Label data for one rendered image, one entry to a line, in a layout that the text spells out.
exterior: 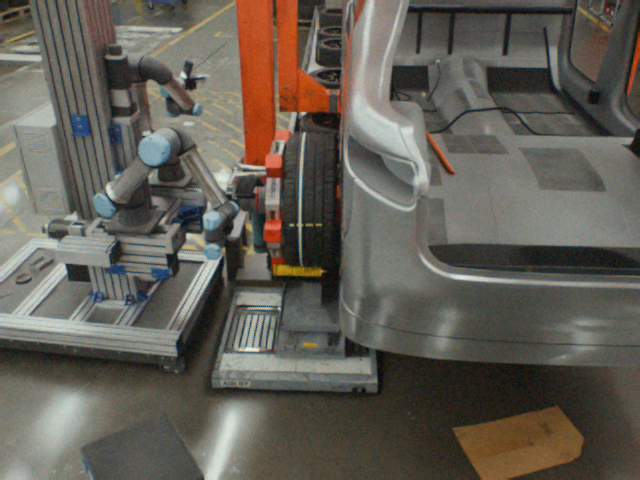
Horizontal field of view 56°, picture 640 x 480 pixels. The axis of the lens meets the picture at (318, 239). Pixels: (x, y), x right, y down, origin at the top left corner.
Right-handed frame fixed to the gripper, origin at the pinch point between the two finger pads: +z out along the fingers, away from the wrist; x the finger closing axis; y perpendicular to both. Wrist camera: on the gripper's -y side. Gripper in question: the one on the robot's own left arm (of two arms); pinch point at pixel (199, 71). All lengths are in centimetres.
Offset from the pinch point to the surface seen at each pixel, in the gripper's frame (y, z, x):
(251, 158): 25, -35, 56
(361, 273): -9, -148, 153
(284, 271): 59, -76, 99
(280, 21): 0, 145, -17
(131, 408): 117, -144, 55
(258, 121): 4, -34, 57
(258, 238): 56, -61, 76
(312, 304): 85, -62, 112
